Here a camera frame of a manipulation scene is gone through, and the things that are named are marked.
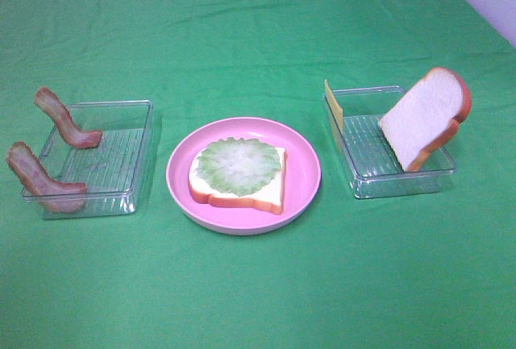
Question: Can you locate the bread slice from tray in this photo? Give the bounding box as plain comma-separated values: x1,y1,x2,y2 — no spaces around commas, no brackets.
188,152,287,214

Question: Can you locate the left clear plastic tray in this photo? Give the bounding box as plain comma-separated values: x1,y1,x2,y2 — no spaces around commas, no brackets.
21,100,154,219

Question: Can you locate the pink round plate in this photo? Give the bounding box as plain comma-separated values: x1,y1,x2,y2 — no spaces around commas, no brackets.
165,117,321,235

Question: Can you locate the yellow cheese slice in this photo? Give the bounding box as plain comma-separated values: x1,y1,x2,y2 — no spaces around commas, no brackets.
324,79,343,132

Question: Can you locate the bacon strip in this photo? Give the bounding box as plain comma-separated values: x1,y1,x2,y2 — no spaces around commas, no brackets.
34,87,102,149
6,142,87,213

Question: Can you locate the green lettuce leaf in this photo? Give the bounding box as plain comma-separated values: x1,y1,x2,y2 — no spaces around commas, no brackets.
189,137,286,197

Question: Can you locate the clear plastic tray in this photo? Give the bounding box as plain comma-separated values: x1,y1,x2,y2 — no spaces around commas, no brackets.
324,85,456,199
21,100,154,219

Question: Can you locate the bread slice in right tray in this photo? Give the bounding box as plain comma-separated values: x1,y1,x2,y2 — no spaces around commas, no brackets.
379,67,472,172

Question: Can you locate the right clear plastic tray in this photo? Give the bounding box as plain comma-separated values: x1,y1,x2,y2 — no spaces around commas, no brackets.
324,85,456,199

